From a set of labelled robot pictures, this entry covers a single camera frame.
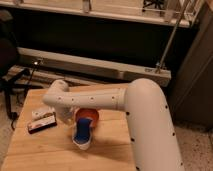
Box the metal pole stand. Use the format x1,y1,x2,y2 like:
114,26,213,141
155,0,190,74

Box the black office chair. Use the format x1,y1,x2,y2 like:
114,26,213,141
0,9,32,121

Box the orange ceramic bowl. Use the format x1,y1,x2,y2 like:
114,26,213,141
75,108,99,128

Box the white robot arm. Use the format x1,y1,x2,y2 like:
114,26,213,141
43,78,185,171

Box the white rectangular box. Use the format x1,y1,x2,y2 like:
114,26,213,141
32,106,55,120

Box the black and white box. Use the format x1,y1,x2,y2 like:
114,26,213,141
27,115,57,134

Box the dark cabinet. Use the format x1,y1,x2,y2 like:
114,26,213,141
168,0,213,129

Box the long grey metal beam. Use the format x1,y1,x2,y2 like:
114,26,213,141
18,47,171,87

